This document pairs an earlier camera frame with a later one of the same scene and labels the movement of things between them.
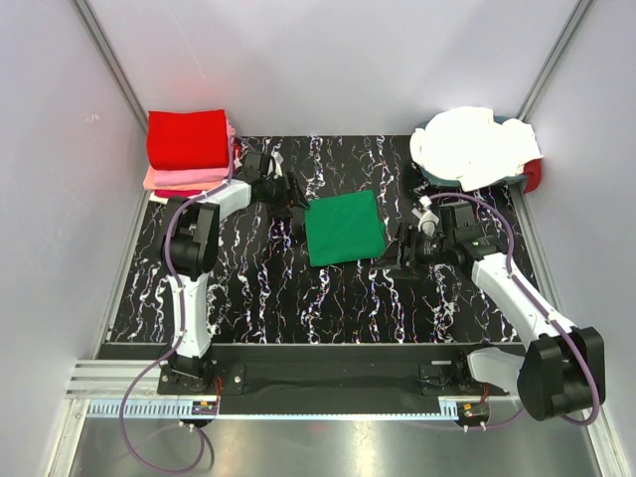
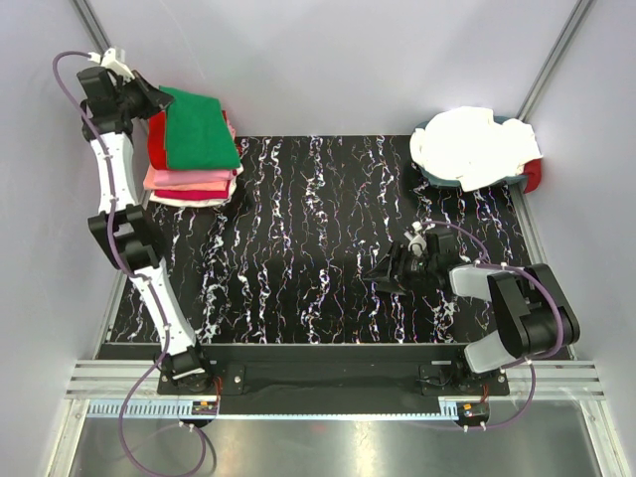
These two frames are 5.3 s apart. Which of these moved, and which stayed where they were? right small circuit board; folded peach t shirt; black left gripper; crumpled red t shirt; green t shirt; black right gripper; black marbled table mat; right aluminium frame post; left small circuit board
Moved: black right gripper; green t shirt; black left gripper
Stayed: crumpled red t shirt; right small circuit board; black marbled table mat; left small circuit board; folded peach t shirt; right aluminium frame post
